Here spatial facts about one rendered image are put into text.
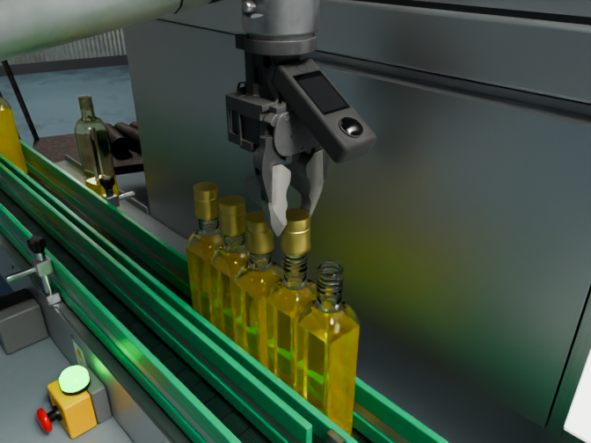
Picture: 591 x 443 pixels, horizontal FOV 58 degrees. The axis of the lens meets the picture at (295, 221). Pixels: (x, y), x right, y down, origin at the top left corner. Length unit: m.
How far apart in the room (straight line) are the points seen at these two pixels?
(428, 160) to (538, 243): 0.14
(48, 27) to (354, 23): 0.41
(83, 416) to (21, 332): 0.28
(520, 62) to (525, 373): 0.33
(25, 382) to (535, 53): 0.96
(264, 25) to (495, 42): 0.22
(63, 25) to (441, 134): 0.40
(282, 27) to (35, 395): 0.80
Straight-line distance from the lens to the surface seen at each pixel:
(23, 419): 1.05
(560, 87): 0.53
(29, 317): 1.15
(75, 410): 0.94
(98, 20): 0.31
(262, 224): 0.63
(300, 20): 0.52
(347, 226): 0.72
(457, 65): 0.57
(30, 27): 0.30
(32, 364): 1.15
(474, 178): 0.58
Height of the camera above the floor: 1.46
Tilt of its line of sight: 28 degrees down
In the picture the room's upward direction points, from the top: straight up
